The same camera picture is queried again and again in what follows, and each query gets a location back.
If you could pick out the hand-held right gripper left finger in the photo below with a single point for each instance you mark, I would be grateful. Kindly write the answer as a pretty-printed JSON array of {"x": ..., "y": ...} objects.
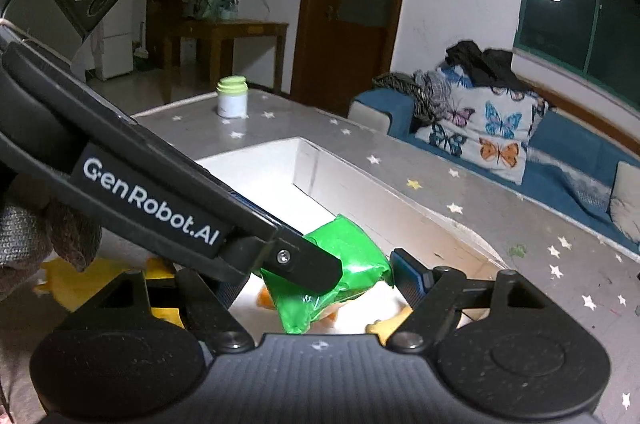
[{"x": 200, "y": 299}]

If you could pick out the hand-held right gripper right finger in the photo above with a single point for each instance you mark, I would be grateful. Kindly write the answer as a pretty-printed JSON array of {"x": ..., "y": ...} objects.
[{"x": 407, "y": 271}]

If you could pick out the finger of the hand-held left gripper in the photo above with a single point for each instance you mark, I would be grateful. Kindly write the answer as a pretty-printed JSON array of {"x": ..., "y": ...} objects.
[{"x": 305, "y": 264}]

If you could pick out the green packet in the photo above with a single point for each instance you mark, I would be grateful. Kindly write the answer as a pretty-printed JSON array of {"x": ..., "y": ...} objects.
[{"x": 350, "y": 249}]

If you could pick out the white box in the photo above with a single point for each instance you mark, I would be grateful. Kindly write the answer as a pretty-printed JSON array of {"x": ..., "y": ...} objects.
[{"x": 260, "y": 184}]

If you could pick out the person's left hand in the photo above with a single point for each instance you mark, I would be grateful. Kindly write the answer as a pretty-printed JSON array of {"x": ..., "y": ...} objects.
[{"x": 35, "y": 234}]

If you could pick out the grey star-print tablecloth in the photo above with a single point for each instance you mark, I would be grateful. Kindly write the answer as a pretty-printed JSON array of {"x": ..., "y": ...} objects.
[{"x": 400, "y": 164}]

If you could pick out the small green scrap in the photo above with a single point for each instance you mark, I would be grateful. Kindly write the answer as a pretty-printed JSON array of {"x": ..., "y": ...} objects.
[{"x": 517, "y": 250}]

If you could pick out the white refrigerator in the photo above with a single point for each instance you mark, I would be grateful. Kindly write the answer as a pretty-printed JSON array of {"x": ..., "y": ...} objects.
[{"x": 115, "y": 49}]

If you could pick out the broom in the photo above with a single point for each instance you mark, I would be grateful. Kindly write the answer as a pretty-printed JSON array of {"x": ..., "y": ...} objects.
[{"x": 141, "y": 49}]

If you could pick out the white jar with green lid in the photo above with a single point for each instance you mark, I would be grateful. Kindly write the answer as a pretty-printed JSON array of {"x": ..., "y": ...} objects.
[{"x": 231, "y": 104}]

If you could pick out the yellow toy pieces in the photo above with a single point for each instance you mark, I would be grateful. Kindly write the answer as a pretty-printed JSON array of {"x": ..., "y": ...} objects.
[{"x": 75, "y": 284}]

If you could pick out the wooden side table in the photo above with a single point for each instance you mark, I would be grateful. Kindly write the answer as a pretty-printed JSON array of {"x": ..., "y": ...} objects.
[{"x": 230, "y": 27}]

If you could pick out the butterfly print pillow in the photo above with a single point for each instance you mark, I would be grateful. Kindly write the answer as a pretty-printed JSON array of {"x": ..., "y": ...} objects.
[{"x": 500, "y": 124}]

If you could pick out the grey striped cloth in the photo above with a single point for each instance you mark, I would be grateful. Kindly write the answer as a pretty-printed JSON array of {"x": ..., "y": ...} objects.
[{"x": 425, "y": 94}]

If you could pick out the pale green bag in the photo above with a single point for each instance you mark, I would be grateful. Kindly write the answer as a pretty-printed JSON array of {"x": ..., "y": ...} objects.
[{"x": 215, "y": 8}]

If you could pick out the blue sofa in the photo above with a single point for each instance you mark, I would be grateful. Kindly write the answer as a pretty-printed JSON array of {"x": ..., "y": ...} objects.
[{"x": 565, "y": 144}]

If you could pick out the brown wooden door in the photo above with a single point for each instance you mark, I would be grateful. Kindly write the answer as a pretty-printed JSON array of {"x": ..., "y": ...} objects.
[{"x": 325, "y": 54}]

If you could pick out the black clothes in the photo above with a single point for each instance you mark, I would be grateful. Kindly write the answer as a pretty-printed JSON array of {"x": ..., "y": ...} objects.
[{"x": 490, "y": 64}]

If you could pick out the white cushion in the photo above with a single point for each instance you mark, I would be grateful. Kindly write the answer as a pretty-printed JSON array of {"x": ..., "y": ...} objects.
[{"x": 627, "y": 204}]

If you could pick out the green-framed window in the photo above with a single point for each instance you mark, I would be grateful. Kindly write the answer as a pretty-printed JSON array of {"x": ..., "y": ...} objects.
[{"x": 560, "y": 34}]

